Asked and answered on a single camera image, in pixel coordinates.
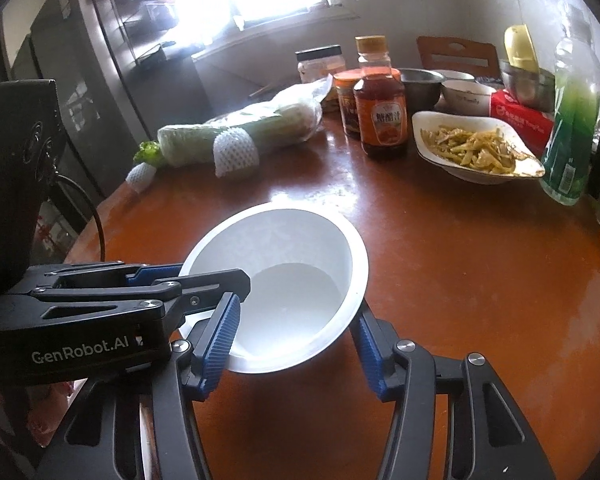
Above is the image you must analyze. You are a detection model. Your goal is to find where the brown sauce bottle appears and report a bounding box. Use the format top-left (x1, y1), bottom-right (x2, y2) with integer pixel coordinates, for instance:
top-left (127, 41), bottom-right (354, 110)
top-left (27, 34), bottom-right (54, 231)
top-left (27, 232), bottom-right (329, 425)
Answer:
top-left (352, 35), bottom-right (409, 161)

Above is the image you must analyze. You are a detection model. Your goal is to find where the grey refrigerator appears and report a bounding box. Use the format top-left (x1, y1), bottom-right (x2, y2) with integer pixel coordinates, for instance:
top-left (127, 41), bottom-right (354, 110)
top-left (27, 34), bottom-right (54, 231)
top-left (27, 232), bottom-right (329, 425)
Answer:
top-left (0, 0), bottom-right (216, 201)

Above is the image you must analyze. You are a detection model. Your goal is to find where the leafy green vegetable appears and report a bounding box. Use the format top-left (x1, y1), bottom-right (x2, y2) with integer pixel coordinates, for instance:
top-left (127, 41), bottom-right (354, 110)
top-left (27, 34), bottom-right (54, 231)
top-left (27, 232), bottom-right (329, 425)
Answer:
top-left (134, 141), bottom-right (162, 166)

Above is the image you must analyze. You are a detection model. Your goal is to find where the sauce jar with orange label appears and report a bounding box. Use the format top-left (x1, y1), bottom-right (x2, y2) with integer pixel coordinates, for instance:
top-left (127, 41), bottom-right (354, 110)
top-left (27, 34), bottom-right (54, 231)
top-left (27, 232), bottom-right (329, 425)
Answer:
top-left (333, 69), bottom-right (368, 137)

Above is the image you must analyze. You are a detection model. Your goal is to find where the white dish with food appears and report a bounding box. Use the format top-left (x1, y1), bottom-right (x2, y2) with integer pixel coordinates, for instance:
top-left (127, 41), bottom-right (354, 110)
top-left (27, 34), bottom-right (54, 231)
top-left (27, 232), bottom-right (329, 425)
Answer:
top-left (411, 110), bottom-right (546, 184)

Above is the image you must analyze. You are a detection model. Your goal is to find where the wrapped napa cabbage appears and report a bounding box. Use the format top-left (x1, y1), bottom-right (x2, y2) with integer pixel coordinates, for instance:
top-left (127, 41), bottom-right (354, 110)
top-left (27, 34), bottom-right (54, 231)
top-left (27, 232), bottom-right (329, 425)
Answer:
top-left (157, 74), bottom-right (333, 167)

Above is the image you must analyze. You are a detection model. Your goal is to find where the white ceramic bowl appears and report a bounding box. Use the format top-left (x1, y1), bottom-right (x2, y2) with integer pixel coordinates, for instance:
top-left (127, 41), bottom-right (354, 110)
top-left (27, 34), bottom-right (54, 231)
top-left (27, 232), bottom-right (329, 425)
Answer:
top-left (440, 80), bottom-right (497, 116)

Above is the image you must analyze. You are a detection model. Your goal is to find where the black cable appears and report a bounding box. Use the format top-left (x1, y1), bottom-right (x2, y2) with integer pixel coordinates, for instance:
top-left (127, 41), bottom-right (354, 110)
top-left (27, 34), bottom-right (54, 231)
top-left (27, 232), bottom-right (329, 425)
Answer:
top-left (55, 172), bottom-right (106, 263)

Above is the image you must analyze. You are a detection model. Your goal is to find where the red and white paper bowl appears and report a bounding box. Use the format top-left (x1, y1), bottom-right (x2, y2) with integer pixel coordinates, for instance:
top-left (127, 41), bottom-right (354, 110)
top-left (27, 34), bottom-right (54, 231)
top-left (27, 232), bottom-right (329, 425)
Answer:
top-left (179, 202), bottom-right (370, 374)

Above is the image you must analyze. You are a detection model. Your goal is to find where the clear jar with black lid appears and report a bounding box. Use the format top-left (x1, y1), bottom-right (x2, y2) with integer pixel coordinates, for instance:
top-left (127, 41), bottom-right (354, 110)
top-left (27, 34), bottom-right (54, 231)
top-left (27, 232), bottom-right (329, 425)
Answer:
top-left (295, 45), bottom-right (346, 86)

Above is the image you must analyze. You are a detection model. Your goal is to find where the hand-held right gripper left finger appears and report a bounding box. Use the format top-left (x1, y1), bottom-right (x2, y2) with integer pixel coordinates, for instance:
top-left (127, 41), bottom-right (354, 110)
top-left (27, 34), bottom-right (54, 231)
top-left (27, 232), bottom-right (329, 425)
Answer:
top-left (32, 291), bottom-right (243, 480)

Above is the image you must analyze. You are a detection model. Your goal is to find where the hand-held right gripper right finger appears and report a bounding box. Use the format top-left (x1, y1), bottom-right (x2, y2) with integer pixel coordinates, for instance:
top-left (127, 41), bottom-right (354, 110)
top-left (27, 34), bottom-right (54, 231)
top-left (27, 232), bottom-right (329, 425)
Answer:
top-left (349, 302), bottom-right (556, 480)

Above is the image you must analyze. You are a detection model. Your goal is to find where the deep steel bowl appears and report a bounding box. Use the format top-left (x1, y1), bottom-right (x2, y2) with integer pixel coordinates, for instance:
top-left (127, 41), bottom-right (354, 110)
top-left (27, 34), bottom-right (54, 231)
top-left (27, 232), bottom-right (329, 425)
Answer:
top-left (499, 57), bottom-right (556, 111)

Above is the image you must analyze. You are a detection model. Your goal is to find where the small steel bowl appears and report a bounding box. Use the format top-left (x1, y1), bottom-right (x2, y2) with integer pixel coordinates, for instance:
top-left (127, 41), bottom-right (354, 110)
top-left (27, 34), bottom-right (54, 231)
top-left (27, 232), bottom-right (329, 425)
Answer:
top-left (397, 67), bottom-right (446, 110)

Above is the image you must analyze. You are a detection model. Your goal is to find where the wooden chair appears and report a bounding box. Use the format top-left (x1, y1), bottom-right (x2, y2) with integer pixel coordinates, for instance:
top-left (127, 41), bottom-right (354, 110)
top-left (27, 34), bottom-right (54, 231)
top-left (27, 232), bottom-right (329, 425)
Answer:
top-left (416, 35), bottom-right (502, 81)

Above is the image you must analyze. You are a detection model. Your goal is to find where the red tissue box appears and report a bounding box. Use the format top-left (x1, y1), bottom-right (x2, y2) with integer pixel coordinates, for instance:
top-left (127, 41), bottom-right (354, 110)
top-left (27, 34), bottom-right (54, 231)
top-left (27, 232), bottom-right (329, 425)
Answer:
top-left (490, 87), bottom-right (555, 133)

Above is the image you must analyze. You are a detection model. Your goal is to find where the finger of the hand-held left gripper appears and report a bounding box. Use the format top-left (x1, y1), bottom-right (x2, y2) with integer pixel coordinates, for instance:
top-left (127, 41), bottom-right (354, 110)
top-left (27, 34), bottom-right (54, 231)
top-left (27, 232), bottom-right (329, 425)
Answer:
top-left (34, 268), bottom-right (252, 330)
top-left (17, 260), bottom-right (183, 297)

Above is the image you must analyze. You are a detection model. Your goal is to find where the green drink bottle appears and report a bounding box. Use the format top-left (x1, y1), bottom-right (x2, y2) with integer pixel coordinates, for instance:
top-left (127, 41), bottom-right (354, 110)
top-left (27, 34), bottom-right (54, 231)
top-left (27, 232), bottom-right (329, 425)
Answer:
top-left (539, 5), bottom-right (600, 206)

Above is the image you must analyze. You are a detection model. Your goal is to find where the fruit in white foam net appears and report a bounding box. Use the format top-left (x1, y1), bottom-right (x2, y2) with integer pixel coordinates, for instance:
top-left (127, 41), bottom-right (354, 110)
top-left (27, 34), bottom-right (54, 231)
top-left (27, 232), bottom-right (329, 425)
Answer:
top-left (125, 161), bottom-right (158, 193)
top-left (212, 127), bottom-right (261, 179)

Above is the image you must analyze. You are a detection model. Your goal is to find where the yellow plastic container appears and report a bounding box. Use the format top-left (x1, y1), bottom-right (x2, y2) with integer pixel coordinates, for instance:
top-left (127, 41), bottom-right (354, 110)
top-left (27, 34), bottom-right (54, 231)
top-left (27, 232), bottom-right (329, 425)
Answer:
top-left (504, 25), bottom-right (541, 73)

